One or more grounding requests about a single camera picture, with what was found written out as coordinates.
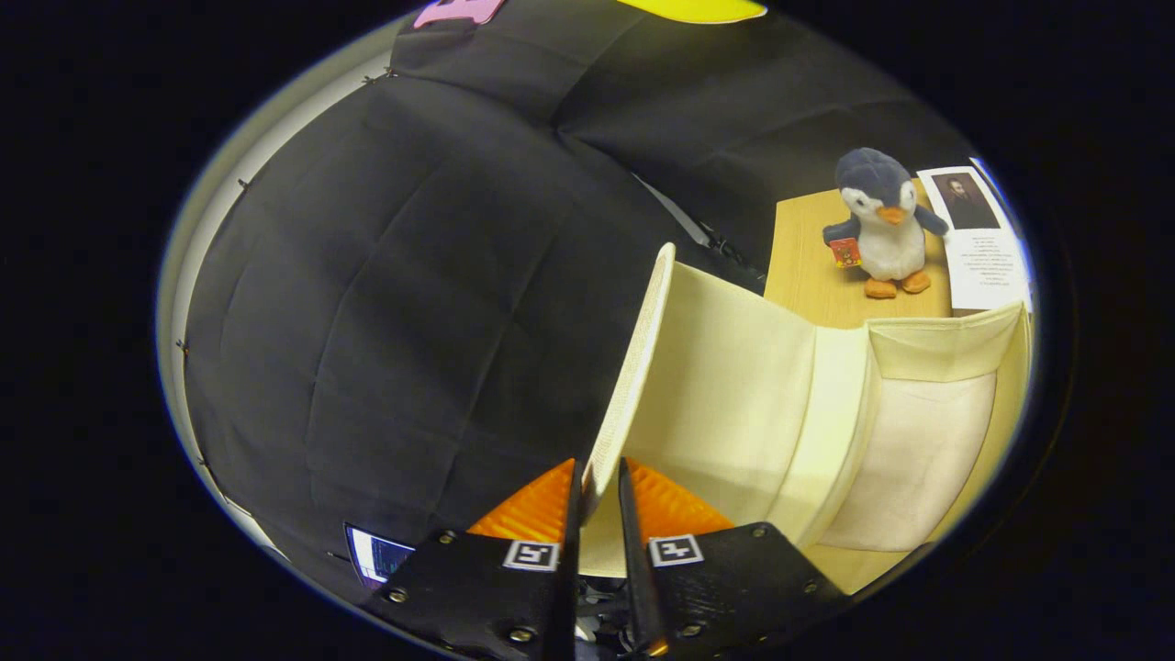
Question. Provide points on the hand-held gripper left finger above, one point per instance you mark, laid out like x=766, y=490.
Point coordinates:
x=477, y=588

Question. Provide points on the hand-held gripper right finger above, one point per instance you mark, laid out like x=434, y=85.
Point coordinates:
x=725, y=578

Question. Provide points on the beige storage box lid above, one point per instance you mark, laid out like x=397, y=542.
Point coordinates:
x=725, y=386

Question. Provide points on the laptop screen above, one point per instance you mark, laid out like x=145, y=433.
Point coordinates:
x=376, y=555

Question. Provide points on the grey penguin plush toy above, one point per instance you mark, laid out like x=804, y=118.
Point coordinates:
x=886, y=234

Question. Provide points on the portrait cover book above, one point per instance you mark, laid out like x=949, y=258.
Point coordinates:
x=987, y=262

